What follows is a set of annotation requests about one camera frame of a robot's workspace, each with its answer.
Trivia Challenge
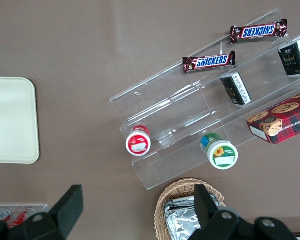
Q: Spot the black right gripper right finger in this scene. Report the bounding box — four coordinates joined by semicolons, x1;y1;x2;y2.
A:
192;184;298;240

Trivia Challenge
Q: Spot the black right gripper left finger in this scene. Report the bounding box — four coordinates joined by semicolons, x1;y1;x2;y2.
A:
0;184;85;240

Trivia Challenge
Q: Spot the oval light wicker basket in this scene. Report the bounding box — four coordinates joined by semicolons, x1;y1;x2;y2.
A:
154;178;227;240

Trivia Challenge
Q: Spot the beige rectangular tray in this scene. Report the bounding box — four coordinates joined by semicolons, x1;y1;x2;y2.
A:
0;76;40;165

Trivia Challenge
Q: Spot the silver foil container stack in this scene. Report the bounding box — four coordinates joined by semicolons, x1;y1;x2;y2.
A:
163;195;226;240

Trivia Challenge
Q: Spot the clear acrylic bottle rack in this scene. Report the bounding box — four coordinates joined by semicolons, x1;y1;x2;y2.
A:
0;202;50;226

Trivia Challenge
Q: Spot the red cola bottle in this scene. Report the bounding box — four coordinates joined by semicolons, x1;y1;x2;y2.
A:
0;208;13;223
8;209;37;230

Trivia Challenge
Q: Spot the green lidded jar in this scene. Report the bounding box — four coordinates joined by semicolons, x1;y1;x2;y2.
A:
200;132;239;170

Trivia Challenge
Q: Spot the red lidded jar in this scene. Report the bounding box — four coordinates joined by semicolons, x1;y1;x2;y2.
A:
125;125;152;157

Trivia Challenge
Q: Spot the red tartan cookie box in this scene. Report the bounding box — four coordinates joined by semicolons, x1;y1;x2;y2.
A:
246;88;300;146

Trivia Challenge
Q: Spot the clear acrylic stepped display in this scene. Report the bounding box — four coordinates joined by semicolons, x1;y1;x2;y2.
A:
109;8;300;192

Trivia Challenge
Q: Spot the small black box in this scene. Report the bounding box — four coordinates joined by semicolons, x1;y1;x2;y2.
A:
220;72;253;105
278;38;300;77

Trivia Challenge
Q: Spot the Snickers chocolate bar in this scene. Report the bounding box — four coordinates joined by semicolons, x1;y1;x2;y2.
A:
182;50;237;74
230;18;289;45

